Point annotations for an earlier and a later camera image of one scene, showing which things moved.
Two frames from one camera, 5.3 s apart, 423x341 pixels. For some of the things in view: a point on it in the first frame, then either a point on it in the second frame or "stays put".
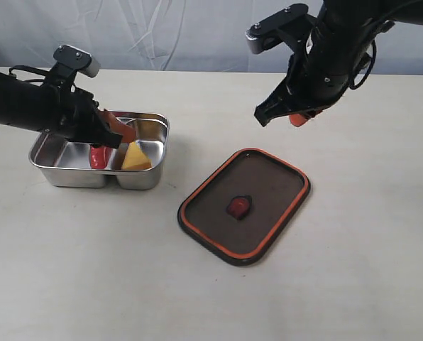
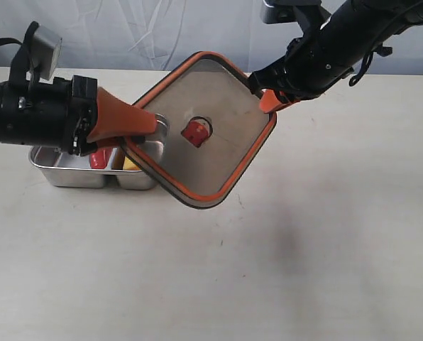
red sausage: x=99 y=157 stays put
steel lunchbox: x=67 y=163 stays put
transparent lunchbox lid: x=241 y=209 → x=210 y=130
